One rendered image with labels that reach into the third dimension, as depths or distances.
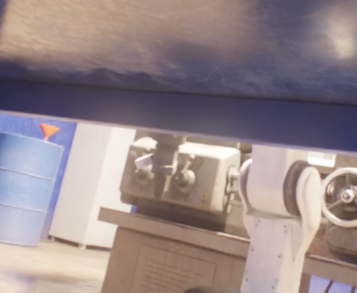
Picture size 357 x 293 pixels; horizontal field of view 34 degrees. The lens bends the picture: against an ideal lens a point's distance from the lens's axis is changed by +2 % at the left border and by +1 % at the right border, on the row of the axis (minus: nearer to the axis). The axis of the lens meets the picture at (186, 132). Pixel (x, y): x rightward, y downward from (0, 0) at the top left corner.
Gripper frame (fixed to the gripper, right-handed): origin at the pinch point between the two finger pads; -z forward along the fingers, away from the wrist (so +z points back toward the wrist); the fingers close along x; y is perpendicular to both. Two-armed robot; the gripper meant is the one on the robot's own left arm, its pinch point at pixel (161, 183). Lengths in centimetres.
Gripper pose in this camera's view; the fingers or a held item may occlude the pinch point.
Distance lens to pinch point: 149.0
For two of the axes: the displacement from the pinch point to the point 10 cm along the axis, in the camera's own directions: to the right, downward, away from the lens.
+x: 1.0, -1.0, 9.9
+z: 1.6, -9.8, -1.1
